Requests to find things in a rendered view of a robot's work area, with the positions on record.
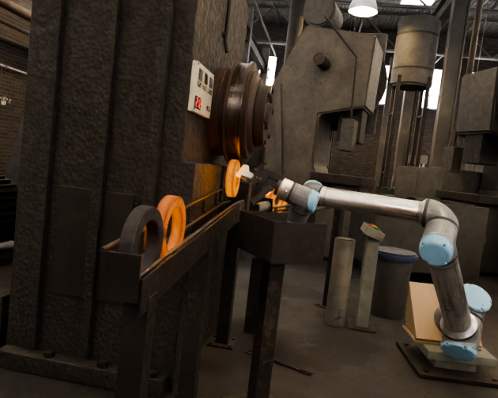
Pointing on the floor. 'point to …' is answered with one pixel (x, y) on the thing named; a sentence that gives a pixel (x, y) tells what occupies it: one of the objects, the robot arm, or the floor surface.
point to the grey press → (488, 157)
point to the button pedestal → (373, 237)
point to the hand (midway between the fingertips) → (234, 173)
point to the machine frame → (109, 174)
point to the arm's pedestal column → (449, 369)
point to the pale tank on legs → (411, 80)
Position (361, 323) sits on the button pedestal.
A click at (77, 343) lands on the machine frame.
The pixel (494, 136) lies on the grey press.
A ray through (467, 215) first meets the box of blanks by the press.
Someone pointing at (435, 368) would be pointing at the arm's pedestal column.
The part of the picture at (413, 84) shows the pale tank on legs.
